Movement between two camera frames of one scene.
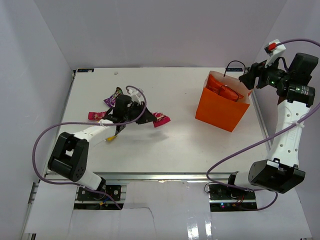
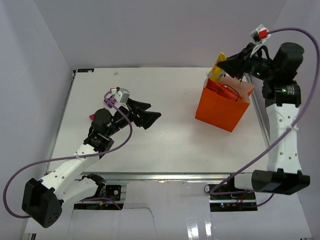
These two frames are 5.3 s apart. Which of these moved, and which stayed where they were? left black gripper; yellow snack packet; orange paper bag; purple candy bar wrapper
Moved: yellow snack packet
Stayed: purple candy bar wrapper; left black gripper; orange paper bag
